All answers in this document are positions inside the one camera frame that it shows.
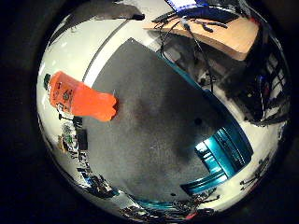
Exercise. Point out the orange drink bottle green cap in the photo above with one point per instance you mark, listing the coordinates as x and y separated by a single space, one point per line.
84 99

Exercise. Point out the dark grey table mat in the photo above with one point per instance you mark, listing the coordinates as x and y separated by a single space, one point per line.
149 130

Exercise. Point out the light wooden desk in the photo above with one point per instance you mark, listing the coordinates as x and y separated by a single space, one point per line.
230 39

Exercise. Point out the open black laptop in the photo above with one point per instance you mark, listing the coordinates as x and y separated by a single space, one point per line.
199 9

